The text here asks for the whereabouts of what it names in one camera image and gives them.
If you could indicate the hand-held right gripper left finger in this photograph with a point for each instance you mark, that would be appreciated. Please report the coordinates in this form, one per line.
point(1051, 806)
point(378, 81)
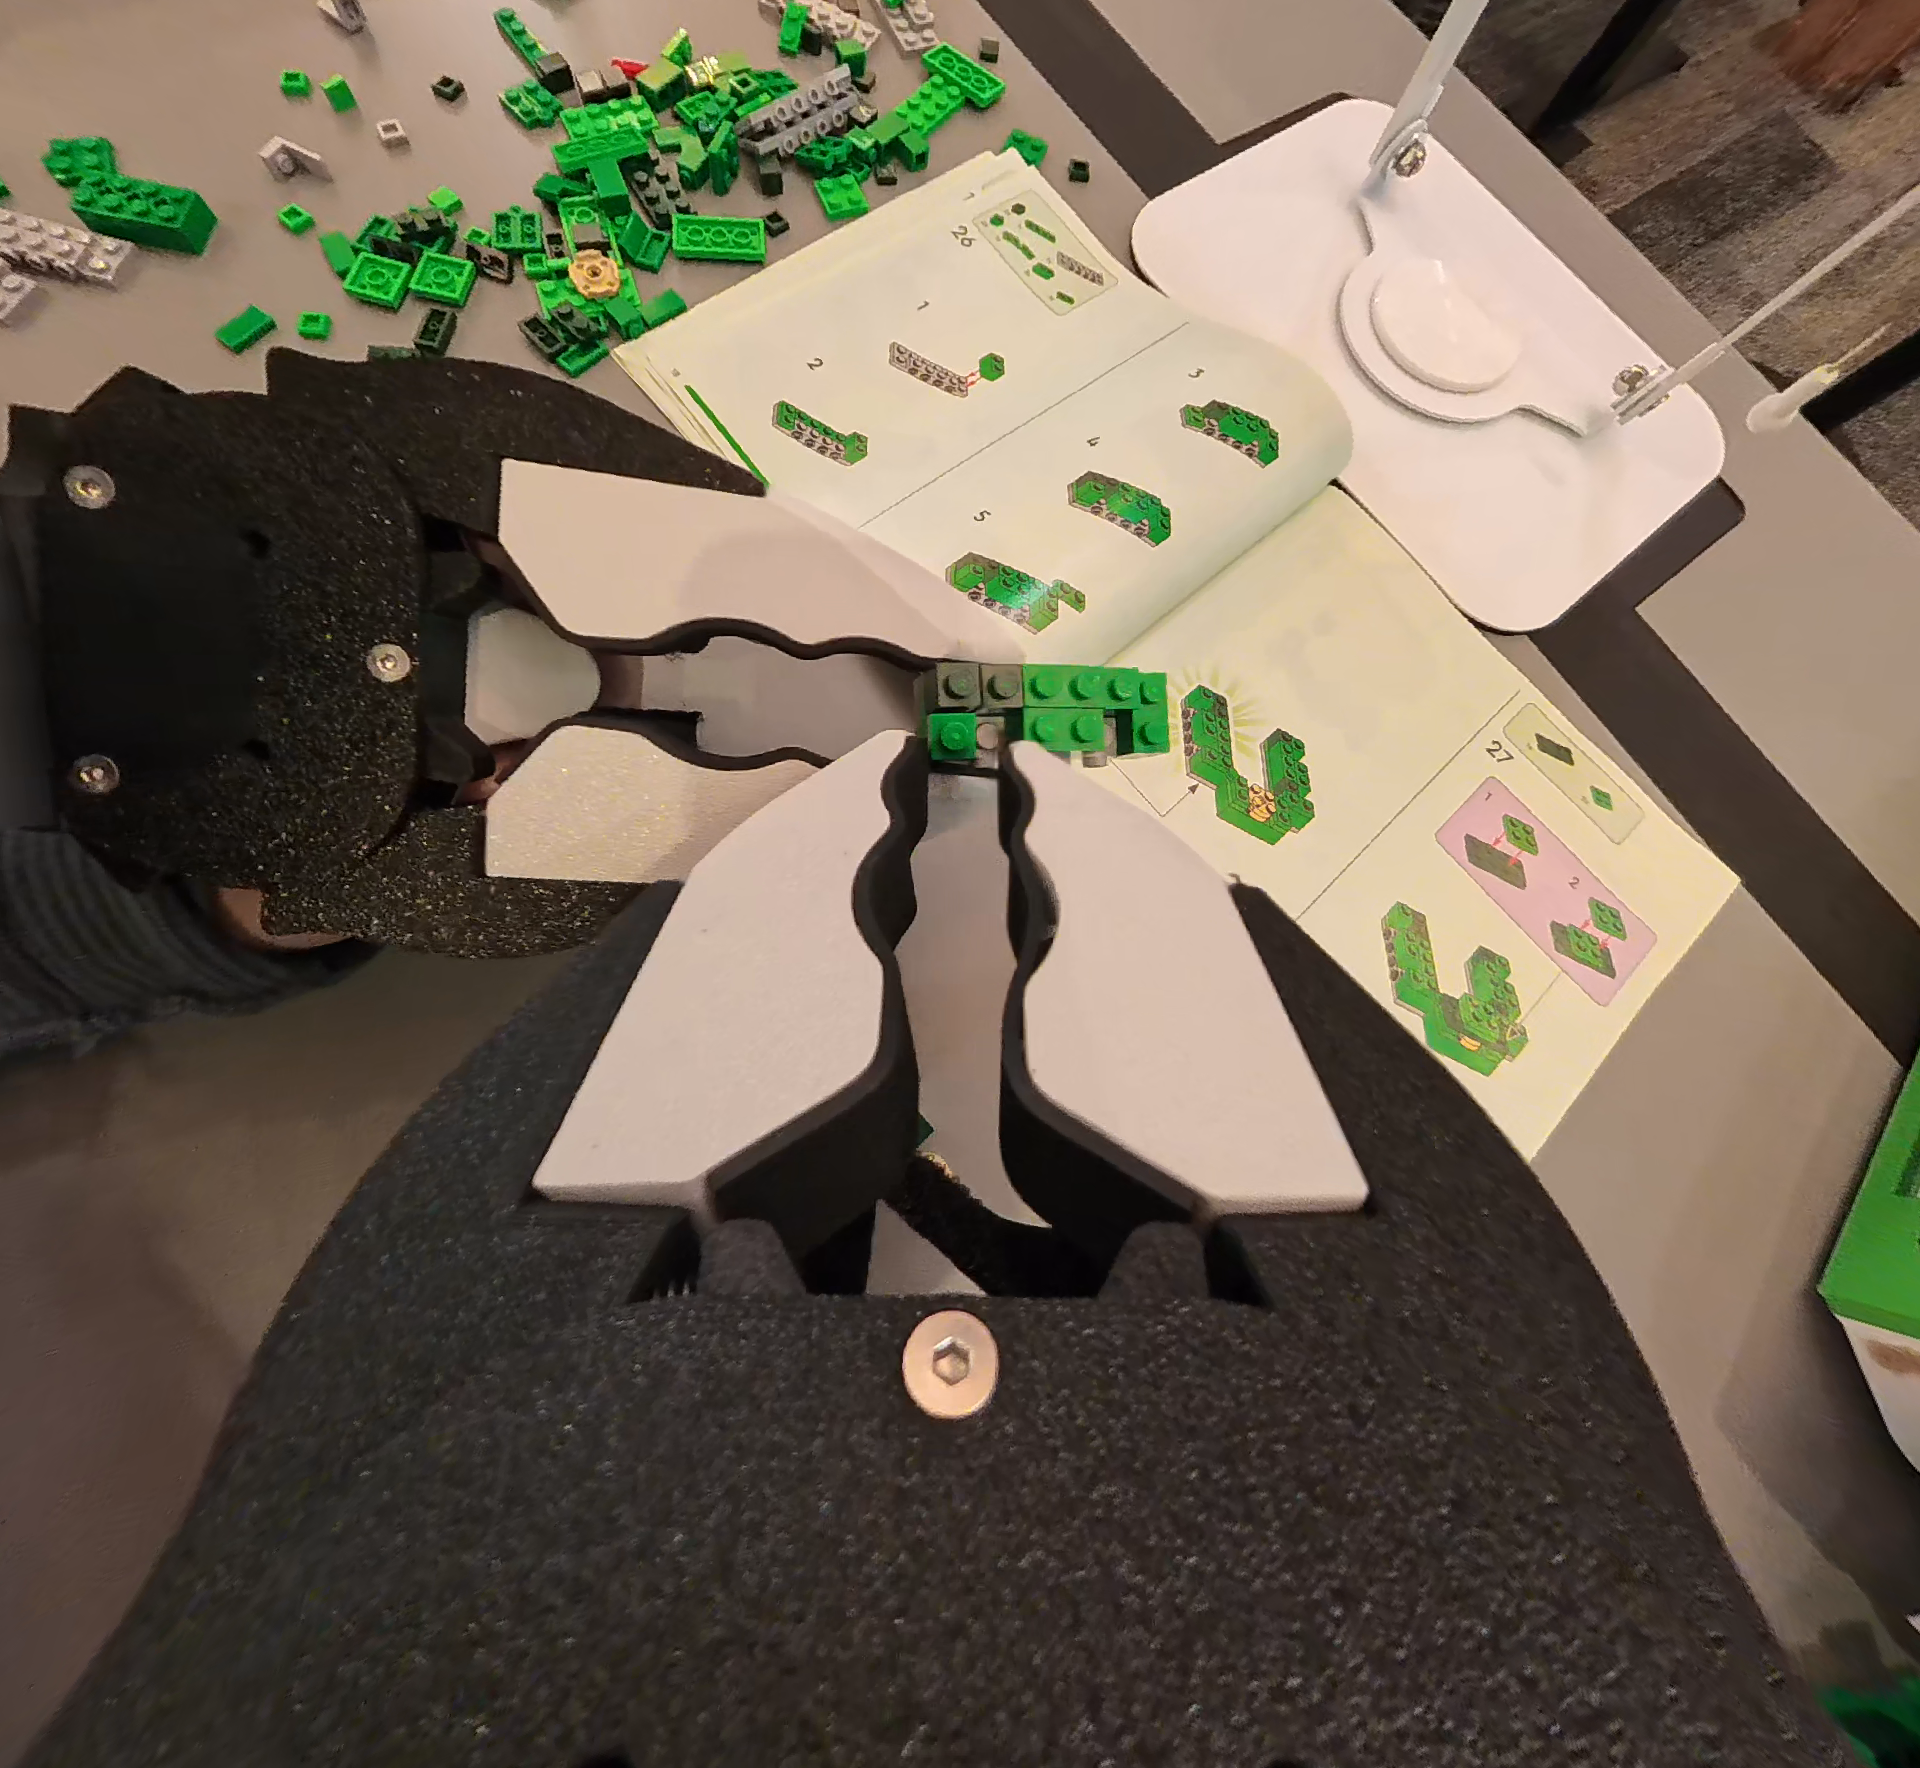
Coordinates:
point(719, 1019)

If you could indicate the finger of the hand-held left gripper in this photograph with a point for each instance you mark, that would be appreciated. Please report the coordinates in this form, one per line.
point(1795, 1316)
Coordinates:
point(719, 552)
point(584, 823)

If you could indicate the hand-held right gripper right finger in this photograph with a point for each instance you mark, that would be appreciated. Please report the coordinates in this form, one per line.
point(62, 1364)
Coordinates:
point(1185, 1046)

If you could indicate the green and grey brick assembly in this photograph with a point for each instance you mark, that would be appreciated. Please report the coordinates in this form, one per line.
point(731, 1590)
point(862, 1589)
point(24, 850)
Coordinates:
point(1079, 688)

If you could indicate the person's left forearm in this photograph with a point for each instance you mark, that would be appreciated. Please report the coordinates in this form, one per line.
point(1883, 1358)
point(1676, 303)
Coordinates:
point(90, 957)

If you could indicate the grey desk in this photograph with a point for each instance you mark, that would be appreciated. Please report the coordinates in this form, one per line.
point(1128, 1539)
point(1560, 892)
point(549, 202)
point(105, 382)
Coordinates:
point(152, 1198)

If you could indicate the pile of loose green bricks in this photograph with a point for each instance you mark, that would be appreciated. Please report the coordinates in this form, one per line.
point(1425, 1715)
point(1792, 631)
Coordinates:
point(630, 148)

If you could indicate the light grey studded plate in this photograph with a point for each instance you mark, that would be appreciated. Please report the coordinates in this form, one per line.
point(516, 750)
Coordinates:
point(59, 245)

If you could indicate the large green brick chunk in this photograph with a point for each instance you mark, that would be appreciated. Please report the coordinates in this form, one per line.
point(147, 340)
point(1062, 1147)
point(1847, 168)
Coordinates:
point(143, 208)

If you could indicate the brick instruction booklet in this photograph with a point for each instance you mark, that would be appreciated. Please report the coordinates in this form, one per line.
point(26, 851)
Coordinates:
point(1351, 628)

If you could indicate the small grey slope brick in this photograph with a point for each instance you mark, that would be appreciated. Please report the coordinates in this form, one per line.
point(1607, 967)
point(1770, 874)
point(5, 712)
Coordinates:
point(344, 6)
point(287, 159)

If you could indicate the green and white cardboard box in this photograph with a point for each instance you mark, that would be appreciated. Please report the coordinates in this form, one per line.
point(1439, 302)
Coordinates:
point(1875, 1242)

